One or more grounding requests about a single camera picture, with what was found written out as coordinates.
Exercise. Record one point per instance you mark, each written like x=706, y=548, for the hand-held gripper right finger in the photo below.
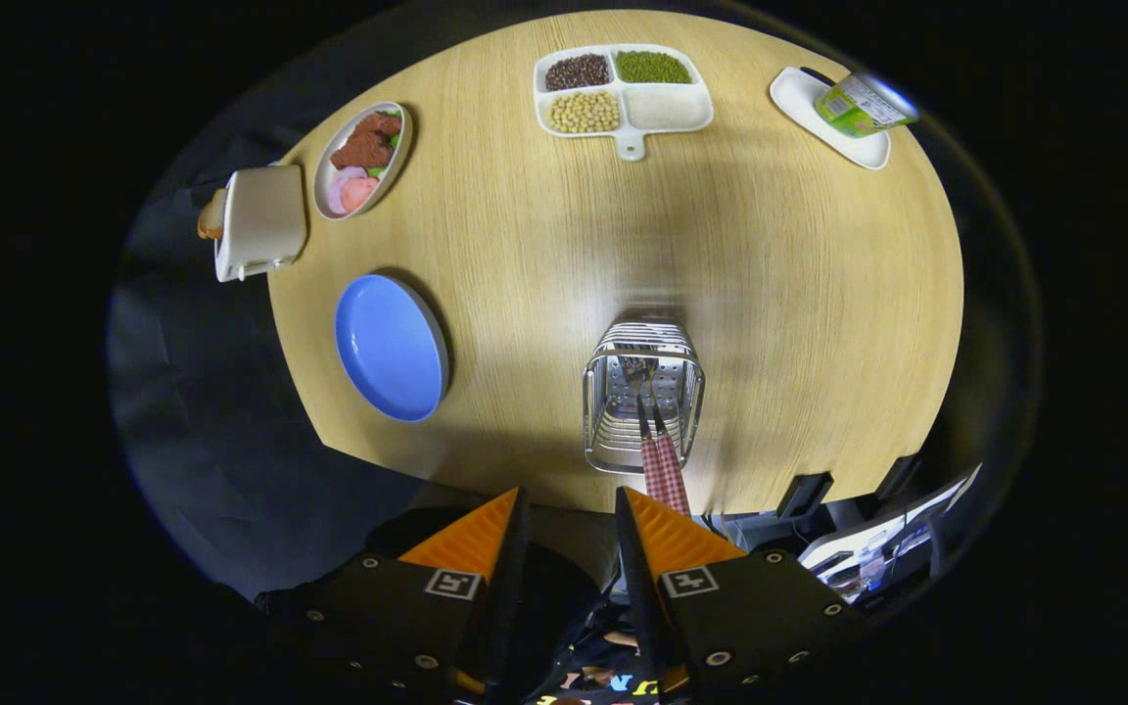
x=637, y=587

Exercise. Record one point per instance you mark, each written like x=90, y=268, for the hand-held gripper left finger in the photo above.
x=510, y=587

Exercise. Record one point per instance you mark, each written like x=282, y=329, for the metal cutlery basket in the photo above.
x=613, y=431

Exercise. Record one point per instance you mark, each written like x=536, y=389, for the black table clamp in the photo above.
x=806, y=494
x=897, y=477

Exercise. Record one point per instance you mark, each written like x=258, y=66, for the blue plate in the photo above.
x=388, y=348

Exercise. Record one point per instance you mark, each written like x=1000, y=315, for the salmon pink ham slice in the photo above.
x=360, y=193

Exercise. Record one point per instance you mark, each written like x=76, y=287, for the white oval plate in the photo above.
x=390, y=182

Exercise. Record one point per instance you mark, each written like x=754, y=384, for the pale pink ham slice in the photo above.
x=335, y=191

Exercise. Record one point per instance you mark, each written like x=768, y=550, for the green lettuce leaf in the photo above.
x=376, y=171

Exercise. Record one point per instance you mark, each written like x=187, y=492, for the white toaster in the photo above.
x=260, y=220

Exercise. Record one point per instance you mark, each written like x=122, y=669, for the brown meat slice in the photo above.
x=363, y=147

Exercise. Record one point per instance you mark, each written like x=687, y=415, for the toasted bread slice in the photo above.
x=211, y=217

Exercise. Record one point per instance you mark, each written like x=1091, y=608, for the pile of yellow soybeans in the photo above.
x=584, y=112

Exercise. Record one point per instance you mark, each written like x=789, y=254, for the white divided tray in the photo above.
x=667, y=106

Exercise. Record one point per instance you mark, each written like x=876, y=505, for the small white rectangular dish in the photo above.
x=799, y=98

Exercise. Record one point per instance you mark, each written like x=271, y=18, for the pile of brown beans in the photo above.
x=578, y=72

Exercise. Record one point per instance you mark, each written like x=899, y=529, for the pile of green beans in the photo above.
x=652, y=67

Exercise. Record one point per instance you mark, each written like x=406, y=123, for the green metal can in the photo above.
x=858, y=108

